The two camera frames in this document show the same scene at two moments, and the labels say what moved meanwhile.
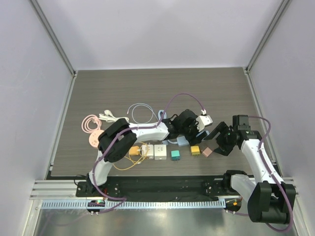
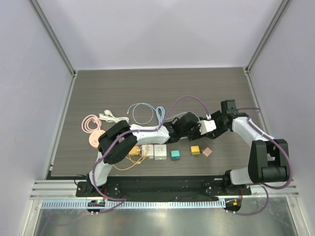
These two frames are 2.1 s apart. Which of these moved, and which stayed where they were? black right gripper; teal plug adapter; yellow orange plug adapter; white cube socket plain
Moved: black right gripper
Stayed: teal plug adapter; white cube socket plain; yellow orange plug adapter
